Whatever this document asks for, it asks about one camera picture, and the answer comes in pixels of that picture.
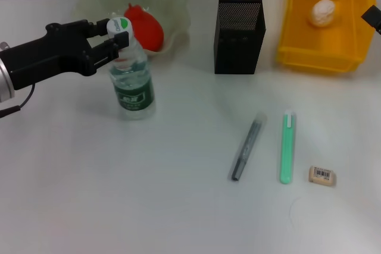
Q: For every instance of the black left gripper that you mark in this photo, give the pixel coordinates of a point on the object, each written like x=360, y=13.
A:
x=53, y=54

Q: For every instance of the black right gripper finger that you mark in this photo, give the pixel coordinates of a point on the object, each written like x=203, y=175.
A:
x=372, y=16

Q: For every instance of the red-orange toy fruit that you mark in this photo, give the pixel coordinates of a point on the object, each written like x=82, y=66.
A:
x=149, y=32

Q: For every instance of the white paper ball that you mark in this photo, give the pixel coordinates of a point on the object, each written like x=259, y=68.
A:
x=323, y=12

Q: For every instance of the clear green-label water bottle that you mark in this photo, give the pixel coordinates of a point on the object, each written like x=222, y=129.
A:
x=134, y=93

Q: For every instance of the mint green pen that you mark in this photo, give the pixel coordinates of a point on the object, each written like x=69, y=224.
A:
x=287, y=153

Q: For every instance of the beige eraser with barcode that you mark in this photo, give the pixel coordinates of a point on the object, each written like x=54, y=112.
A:
x=323, y=175

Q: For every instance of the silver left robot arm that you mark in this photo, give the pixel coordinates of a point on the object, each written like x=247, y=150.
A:
x=4, y=78

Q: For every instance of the green glass fruit bowl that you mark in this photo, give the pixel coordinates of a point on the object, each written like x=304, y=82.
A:
x=166, y=4

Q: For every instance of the black mesh pen holder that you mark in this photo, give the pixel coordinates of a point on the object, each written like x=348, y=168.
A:
x=235, y=45

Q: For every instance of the grey pen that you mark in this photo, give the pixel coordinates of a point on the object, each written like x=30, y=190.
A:
x=247, y=147

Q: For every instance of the yellow plastic bin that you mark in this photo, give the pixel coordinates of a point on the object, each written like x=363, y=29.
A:
x=321, y=45

